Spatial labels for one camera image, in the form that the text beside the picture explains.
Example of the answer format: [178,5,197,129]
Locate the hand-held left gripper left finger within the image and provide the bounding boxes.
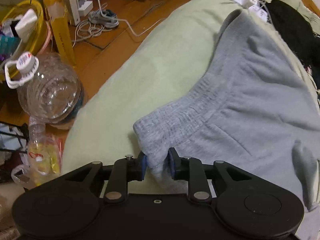
[60,152,148,204]

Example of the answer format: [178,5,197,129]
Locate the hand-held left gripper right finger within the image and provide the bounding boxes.
[168,147,253,204]

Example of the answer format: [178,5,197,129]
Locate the grey sweatpants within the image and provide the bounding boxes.
[132,9,320,212]

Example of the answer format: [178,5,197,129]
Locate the crushed bottle in plastic bag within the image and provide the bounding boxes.
[11,116,63,189]

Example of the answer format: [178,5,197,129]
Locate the large clear water bottle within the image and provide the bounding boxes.
[4,51,84,130]

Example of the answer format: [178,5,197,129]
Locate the grey sneakers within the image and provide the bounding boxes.
[88,9,120,29]

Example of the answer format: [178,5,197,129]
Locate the yellow paper bag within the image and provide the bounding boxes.
[44,0,77,67]

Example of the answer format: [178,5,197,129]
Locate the white electric heater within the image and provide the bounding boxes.
[65,0,93,26]

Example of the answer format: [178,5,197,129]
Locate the white carton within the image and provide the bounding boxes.
[15,9,38,40]

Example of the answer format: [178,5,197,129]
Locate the black knit sweater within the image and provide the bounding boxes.
[266,0,320,67]

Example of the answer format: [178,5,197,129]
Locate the yellow plastic basket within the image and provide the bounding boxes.
[0,0,48,80]

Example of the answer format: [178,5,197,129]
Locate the white floor cable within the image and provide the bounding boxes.
[72,0,208,48]

